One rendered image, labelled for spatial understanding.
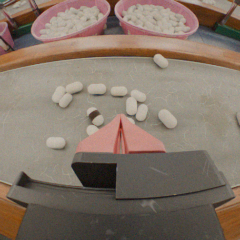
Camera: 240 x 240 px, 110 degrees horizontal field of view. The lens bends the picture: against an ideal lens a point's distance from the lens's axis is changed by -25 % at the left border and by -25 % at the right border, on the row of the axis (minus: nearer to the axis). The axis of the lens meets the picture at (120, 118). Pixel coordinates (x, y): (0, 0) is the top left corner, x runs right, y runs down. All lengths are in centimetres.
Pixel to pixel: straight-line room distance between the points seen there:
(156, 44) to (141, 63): 6
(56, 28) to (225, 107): 53
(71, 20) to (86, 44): 20
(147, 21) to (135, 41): 16
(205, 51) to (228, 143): 23
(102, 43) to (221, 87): 31
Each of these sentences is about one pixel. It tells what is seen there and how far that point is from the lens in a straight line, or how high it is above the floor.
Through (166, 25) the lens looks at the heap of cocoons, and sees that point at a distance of 42.
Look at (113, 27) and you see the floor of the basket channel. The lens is 51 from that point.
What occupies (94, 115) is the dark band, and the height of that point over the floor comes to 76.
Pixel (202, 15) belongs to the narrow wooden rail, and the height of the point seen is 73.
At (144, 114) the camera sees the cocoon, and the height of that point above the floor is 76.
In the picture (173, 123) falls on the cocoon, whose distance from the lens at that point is 20.
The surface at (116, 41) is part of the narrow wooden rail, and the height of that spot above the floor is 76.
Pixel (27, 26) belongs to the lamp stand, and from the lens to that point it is 70.
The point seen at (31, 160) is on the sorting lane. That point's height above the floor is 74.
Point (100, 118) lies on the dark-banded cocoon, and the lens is 19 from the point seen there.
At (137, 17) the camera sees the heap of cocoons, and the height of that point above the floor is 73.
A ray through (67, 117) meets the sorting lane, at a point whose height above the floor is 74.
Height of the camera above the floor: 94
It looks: 75 degrees down
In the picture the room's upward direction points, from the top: 3 degrees counter-clockwise
